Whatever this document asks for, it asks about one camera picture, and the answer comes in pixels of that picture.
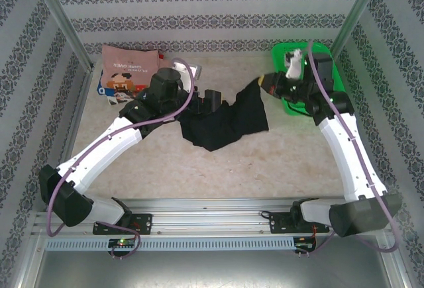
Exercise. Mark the black t-shirt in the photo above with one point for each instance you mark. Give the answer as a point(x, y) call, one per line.
point(228, 122)

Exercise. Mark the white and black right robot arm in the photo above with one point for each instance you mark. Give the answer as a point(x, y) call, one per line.
point(341, 155)

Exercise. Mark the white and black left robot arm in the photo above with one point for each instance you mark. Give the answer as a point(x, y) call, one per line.
point(99, 149)

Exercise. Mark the green plastic basket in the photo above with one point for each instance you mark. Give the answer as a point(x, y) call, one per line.
point(334, 69)

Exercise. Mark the pink folded printed t-shirt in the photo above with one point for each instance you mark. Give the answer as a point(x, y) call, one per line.
point(126, 66)

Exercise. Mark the blue folded printed t-shirt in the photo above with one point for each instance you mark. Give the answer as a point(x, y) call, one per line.
point(106, 93)

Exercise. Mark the grey metal sheet panel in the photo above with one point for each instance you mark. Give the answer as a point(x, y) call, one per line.
point(212, 268)

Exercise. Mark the aluminium side rail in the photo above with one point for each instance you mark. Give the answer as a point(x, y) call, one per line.
point(79, 112)

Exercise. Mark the aluminium frame post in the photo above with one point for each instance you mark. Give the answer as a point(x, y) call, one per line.
point(356, 13)
point(63, 20)

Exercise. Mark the aluminium mounting rail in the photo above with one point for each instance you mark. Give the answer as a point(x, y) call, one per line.
point(212, 221)

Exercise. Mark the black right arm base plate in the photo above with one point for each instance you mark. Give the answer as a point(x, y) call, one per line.
point(280, 223)

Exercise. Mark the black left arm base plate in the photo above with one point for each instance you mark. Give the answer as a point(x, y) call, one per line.
point(142, 223)

